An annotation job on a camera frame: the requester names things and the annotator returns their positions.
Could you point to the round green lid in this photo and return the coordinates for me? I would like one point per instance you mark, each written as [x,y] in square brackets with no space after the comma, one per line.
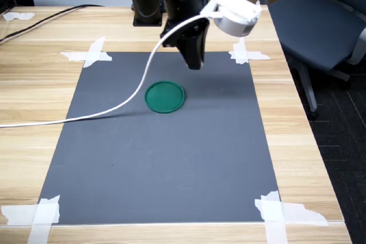
[164,98]

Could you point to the white tape cross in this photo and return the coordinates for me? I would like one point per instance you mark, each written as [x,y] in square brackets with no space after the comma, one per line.
[241,54]
[43,215]
[94,55]
[271,212]

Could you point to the grey office chair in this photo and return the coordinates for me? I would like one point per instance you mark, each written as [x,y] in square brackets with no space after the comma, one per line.
[314,27]

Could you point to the dark grey mat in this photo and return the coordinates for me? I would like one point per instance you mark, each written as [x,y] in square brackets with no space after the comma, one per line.
[143,155]

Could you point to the small white tape scrap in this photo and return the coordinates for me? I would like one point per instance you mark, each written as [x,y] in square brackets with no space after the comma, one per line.
[17,16]

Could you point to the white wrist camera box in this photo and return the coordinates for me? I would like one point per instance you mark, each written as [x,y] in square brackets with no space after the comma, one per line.
[234,18]

